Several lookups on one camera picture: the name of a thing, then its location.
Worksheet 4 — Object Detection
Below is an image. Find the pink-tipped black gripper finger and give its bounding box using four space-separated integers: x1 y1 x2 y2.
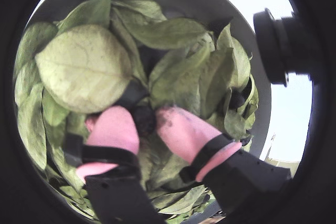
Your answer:
64 105 169 224
154 105 292 216

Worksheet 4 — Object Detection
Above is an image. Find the dark blueberry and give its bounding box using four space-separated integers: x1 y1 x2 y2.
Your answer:
132 105 158 135
230 91 246 109

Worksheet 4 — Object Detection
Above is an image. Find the pile of green leaves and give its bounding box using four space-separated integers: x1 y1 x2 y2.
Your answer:
14 0 259 219

